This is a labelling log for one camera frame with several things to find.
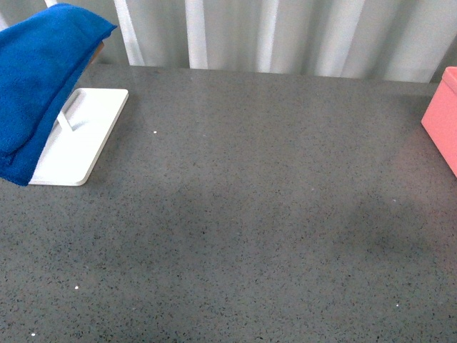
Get blue microfiber cloth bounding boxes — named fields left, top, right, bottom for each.
left=1, top=3, right=116, bottom=186

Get white rack with wooden bars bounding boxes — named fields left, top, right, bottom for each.
left=27, top=40, right=129, bottom=187

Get white curtain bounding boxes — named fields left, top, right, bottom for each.
left=0, top=0, right=457, bottom=84

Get pink box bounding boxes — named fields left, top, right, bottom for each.
left=421, top=66, right=457, bottom=175

